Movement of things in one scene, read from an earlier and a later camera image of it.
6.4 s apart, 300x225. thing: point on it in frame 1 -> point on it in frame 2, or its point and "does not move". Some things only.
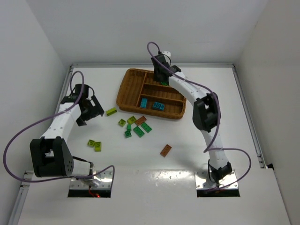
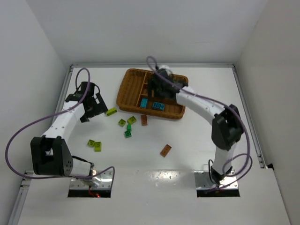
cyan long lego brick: [144, 102] does not move
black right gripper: [159, 73] -> [154, 86]
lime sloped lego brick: [131, 120] does not move
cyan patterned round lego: [158, 106] does not move
